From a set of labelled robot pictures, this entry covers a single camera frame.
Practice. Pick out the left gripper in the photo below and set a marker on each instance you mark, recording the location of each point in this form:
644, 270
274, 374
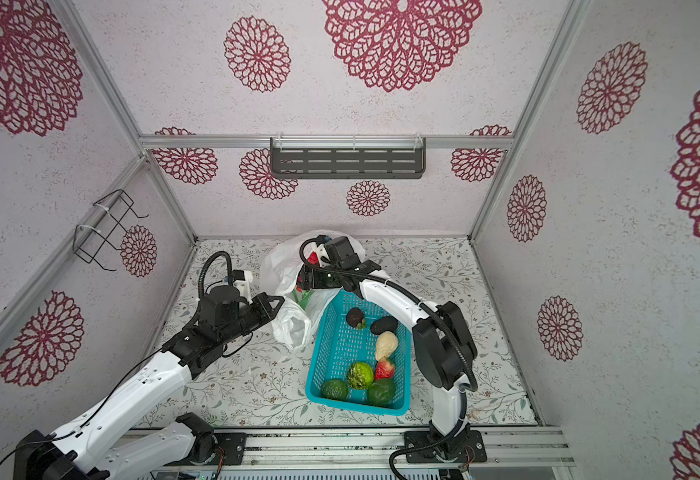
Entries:
260, 301

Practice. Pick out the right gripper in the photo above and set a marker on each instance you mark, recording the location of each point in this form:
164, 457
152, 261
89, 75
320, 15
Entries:
316, 275

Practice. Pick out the dark mangosteen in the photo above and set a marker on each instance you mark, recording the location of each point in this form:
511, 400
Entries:
356, 318

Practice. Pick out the white plastic bag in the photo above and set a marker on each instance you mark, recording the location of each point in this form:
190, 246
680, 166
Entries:
297, 321

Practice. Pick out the dark avocado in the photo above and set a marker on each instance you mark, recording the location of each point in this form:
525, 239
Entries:
383, 325

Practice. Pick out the beige pear fruit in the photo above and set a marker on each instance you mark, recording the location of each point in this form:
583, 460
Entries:
387, 343

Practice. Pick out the light green custard apple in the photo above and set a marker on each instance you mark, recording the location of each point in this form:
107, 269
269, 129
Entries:
360, 376

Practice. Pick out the red dragon fruit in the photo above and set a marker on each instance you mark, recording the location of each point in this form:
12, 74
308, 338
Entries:
301, 296

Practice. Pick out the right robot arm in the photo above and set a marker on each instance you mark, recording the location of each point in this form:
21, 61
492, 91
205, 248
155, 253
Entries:
443, 344

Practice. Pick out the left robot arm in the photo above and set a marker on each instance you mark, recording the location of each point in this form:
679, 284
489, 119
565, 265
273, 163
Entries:
88, 447

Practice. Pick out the teal plastic basket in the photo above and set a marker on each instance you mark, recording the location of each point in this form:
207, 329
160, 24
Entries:
338, 346

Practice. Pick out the red strawberry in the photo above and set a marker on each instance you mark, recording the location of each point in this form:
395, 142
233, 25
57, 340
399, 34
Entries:
385, 369

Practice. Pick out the green avocado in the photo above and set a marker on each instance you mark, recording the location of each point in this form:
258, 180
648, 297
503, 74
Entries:
335, 389

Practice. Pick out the dark green round fruit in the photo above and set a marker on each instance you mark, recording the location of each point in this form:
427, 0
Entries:
382, 392

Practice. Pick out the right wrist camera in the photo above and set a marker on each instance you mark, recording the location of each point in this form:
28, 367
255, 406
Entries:
321, 253

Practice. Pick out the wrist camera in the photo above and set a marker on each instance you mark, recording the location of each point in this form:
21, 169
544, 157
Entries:
321, 253
241, 280

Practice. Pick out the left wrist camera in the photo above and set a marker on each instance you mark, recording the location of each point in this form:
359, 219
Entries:
241, 280

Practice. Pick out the grey wall shelf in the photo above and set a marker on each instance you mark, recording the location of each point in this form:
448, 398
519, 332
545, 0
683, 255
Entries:
348, 159

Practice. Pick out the black wire rack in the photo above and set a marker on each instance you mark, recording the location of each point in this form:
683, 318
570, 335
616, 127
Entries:
92, 236

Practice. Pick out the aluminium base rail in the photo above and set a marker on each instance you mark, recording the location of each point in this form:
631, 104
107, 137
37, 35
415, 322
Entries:
382, 452

